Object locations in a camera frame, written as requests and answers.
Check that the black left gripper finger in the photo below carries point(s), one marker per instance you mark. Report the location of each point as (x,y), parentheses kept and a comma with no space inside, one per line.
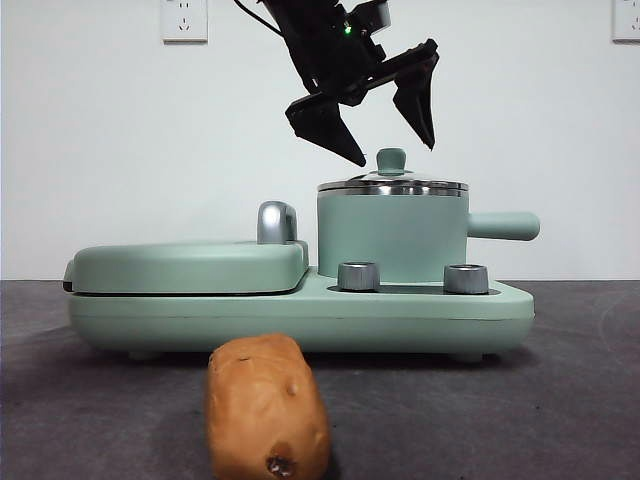
(419,107)
(322,125)

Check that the glass lid with green knob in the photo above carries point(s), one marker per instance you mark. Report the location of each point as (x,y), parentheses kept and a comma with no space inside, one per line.
(392,160)

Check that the brown potato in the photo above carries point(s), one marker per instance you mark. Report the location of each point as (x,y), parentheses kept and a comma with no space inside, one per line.
(267,400)

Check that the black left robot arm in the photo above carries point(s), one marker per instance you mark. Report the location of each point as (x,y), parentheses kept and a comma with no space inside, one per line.
(320,45)

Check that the mint green griddle lid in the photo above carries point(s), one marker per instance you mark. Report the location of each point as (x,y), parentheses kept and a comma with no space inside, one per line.
(175,265)

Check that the silver control knob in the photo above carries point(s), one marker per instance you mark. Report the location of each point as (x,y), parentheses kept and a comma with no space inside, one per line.
(465,278)
(358,276)

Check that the mint green breakfast machine base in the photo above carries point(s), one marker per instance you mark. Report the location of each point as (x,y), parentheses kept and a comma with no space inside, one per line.
(300,320)

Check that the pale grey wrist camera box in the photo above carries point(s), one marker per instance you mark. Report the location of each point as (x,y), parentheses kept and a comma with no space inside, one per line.
(384,14)

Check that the white wall socket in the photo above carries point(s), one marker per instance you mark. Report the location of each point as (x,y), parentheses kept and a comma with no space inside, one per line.
(627,20)
(184,20)

